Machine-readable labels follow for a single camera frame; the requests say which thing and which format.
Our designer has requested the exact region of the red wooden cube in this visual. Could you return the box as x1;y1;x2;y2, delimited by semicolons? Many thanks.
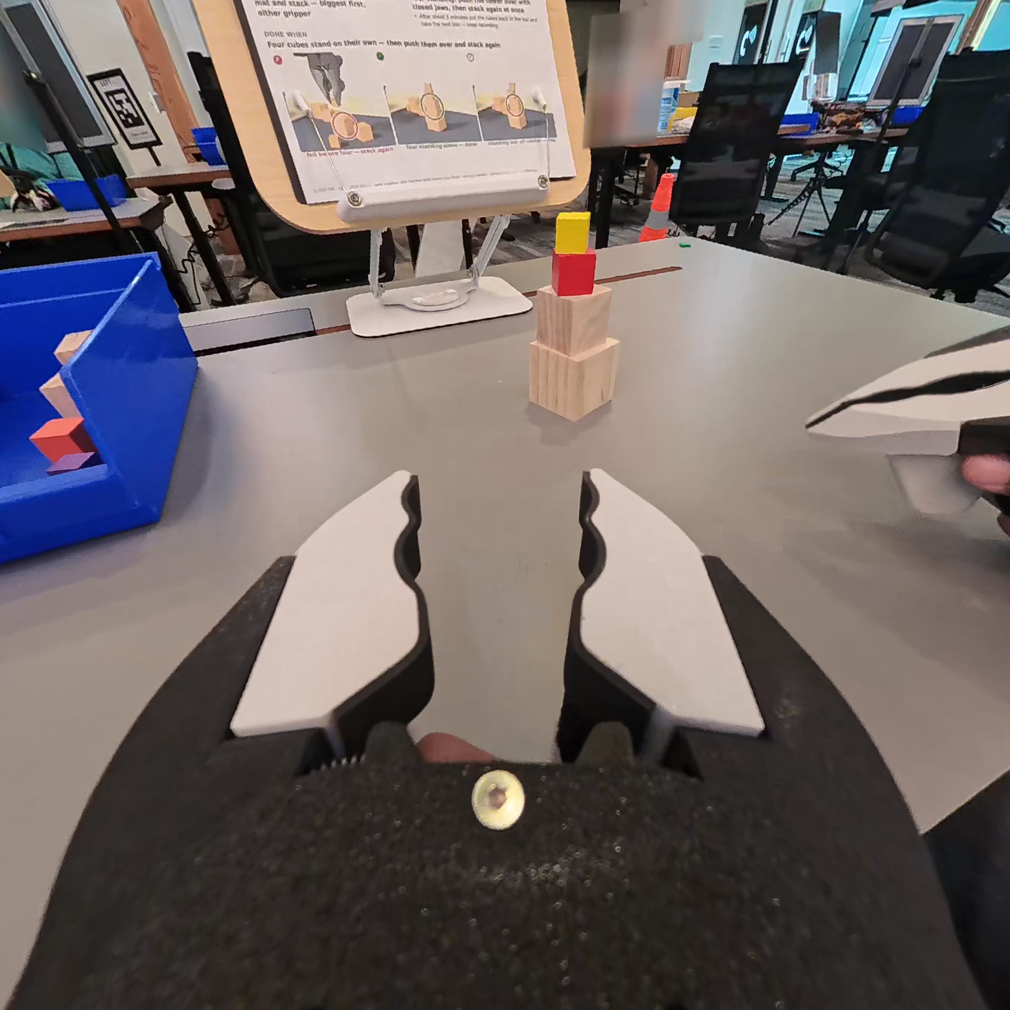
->
29;416;96;463
551;250;598;298

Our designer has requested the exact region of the small blue bin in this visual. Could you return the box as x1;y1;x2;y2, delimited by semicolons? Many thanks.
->
40;174;130;213

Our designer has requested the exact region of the wooden display board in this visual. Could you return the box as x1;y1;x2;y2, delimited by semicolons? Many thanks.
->
193;1;593;235

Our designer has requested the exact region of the brown wooden desk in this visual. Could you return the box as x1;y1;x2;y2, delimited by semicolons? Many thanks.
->
1;196;168;241

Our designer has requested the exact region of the black office chair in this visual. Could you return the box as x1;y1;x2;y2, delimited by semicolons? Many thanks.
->
187;51;424;298
865;51;1010;304
666;60;806;241

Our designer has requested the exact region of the blue plastic bin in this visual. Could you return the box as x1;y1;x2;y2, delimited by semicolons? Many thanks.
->
1;253;200;564

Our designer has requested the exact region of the person's right hand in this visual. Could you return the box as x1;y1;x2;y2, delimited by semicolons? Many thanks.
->
960;453;1010;541

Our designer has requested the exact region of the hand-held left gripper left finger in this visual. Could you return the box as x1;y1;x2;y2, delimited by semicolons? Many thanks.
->
231;469;435;749

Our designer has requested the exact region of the orange striped traffic cone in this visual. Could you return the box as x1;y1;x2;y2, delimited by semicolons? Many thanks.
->
640;171;678;243

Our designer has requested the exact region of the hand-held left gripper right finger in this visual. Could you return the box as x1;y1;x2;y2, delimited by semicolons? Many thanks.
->
558;469;766;749

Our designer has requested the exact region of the white instruction sheet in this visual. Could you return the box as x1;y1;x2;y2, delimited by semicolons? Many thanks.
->
237;1;579;203

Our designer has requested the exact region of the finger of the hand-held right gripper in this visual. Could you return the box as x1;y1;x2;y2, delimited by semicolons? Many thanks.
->
805;376;1010;446
861;324;1010;396

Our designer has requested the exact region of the white folding stand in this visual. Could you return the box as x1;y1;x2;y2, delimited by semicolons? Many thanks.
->
338;171;553;339

